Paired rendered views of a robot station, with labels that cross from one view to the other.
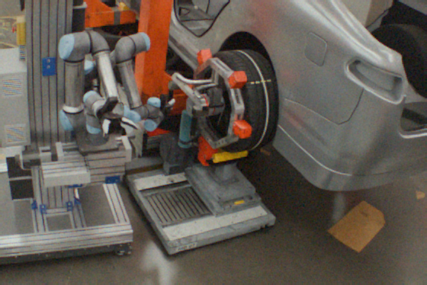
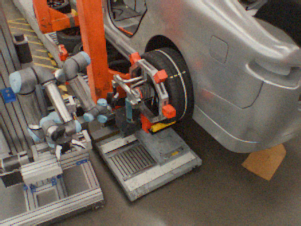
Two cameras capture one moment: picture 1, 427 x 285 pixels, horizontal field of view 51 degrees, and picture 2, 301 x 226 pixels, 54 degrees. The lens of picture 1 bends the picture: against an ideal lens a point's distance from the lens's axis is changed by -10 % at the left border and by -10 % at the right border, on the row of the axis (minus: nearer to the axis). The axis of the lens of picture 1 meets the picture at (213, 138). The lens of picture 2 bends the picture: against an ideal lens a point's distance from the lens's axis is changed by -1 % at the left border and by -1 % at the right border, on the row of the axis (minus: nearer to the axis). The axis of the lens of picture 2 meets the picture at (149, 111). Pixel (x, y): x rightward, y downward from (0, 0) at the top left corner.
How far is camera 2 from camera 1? 0.66 m
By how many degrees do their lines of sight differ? 8
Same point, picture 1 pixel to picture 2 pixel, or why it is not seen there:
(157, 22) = (95, 37)
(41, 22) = not seen: outside the picture
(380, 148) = (281, 122)
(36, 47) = not seen: outside the picture
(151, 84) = (101, 81)
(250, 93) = (170, 85)
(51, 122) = (24, 132)
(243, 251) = (182, 189)
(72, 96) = (33, 118)
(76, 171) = (50, 167)
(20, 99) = not seen: outside the picture
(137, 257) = (109, 208)
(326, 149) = (234, 126)
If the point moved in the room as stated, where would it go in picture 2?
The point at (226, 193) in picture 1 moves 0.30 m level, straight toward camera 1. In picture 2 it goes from (164, 149) to (163, 173)
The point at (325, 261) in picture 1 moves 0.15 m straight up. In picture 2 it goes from (244, 191) to (247, 181)
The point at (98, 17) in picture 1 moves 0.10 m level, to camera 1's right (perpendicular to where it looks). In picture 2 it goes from (58, 23) to (64, 23)
